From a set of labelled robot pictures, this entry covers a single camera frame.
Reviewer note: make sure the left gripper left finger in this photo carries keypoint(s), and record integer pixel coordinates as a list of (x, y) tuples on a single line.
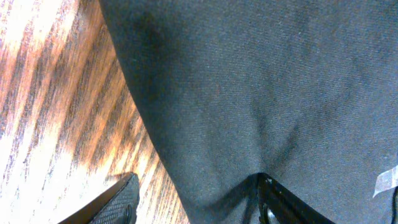
[(117, 205)]

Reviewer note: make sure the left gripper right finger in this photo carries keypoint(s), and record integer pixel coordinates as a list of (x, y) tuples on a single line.
[(279, 205)]

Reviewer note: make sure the black garment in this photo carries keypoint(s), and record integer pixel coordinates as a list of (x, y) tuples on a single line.
[(304, 91)]

